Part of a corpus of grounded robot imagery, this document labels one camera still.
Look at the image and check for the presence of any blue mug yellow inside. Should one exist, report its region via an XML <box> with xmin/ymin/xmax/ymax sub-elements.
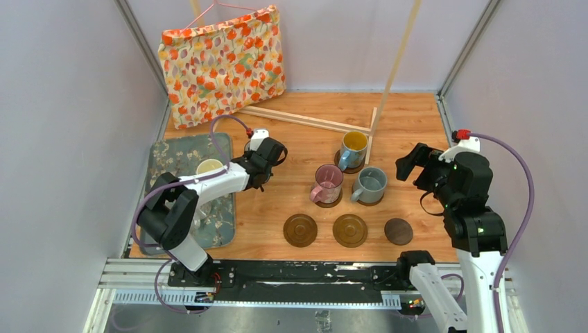
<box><xmin>338</xmin><ymin>131</ymin><xmax>368</xmax><ymax>171</ymax></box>

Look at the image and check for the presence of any wooden rack frame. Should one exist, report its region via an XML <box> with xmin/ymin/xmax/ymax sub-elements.
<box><xmin>190</xmin><ymin>0</ymin><xmax>422</xmax><ymax>167</ymax></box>

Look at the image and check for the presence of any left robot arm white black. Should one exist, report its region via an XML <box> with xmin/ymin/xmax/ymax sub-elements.
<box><xmin>132</xmin><ymin>135</ymin><xmax>288</xmax><ymax>287</ymax></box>

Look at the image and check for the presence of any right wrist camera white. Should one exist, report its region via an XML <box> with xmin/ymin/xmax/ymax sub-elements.
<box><xmin>438</xmin><ymin>136</ymin><xmax>481</xmax><ymax>163</ymax></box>

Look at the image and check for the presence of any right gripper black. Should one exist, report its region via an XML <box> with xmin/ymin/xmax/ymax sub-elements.
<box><xmin>395</xmin><ymin>142</ymin><xmax>456</xmax><ymax>207</ymax></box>

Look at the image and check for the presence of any pink wire hanger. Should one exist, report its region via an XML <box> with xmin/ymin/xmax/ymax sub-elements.
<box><xmin>184</xmin><ymin>0</ymin><xmax>256</xmax><ymax>30</ymax></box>

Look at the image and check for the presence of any floral grey tray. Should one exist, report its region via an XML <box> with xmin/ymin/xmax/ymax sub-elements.
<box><xmin>144</xmin><ymin>135</ymin><xmax>236</xmax><ymax>249</ymax></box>

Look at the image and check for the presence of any purple cable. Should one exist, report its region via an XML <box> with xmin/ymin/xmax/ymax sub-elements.
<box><xmin>130</xmin><ymin>114</ymin><xmax>254</xmax><ymax>316</ymax></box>
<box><xmin>451</xmin><ymin>129</ymin><xmax>535</xmax><ymax>333</ymax></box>

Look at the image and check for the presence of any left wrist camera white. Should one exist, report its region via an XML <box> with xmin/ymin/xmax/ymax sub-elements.
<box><xmin>246</xmin><ymin>128</ymin><xmax>269</xmax><ymax>151</ymax></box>

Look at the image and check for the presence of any cream mug on tray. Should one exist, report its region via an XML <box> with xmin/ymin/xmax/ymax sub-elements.
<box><xmin>196</xmin><ymin>158</ymin><xmax>223</xmax><ymax>175</ymax></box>

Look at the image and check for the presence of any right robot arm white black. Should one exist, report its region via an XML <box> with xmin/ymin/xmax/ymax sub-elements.
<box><xmin>395</xmin><ymin>143</ymin><xmax>510</xmax><ymax>332</ymax></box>

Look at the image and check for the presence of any small dark brown coaster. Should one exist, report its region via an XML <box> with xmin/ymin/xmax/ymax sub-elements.
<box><xmin>384</xmin><ymin>218</ymin><xmax>413</xmax><ymax>246</ymax></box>

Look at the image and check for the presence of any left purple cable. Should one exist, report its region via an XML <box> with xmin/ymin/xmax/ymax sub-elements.
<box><xmin>130</xmin><ymin>114</ymin><xmax>254</xmax><ymax>316</ymax></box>

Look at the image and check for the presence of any floral orange fabric bag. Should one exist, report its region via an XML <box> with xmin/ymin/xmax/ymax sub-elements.
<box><xmin>157</xmin><ymin>6</ymin><xmax>286</xmax><ymax>129</ymax></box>

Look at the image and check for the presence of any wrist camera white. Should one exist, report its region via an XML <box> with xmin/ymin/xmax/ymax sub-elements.
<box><xmin>246</xmin><ymin>128</ymin><xmax>269</xmax><ymax>151</ymax></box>
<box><xmin>438</xmin><ymin>136</ymin><xmax>481</xmax><ymax>163</ymax></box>

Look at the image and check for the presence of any grey mug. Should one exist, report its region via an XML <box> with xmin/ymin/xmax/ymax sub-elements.
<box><xmin>354</xmin><ymin>166</ymin><xmax>388</xmax><ymax>190</ymax></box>

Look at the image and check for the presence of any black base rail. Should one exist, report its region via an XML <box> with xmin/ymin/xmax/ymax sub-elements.
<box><xmin>167</xmin><ymin>260</ymin><xmax>417</xmax><ymax>305</ymax></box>

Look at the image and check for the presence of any pink mug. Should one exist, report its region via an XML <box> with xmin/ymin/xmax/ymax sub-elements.
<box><xmin>309</xmin><ymin>164</ymin><xmax>344</xmax><ymax>203</ymax></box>

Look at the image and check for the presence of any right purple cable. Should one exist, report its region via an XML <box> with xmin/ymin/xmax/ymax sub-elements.
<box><xmin>451</xmin><ymin>129</ymin><xmax>535</xmax><ymax>333</ymax></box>

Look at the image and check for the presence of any white mug orange inside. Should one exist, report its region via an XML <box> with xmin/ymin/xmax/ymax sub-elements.
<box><xmin>193</xmin><ymin>202</ymin><xmax>211</xmax><ymax>229</ymax></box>

